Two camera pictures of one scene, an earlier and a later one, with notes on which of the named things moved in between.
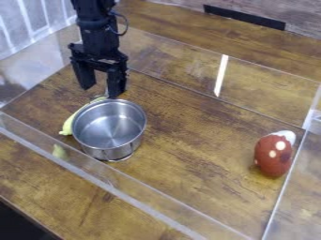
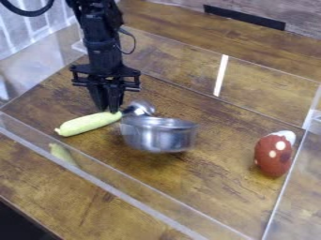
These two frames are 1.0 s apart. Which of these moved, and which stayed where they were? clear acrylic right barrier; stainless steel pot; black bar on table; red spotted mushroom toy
Moved: stainless steel pot
Stayed: black bar on table; clear acrylic right barrier; red spotted mushroom toy
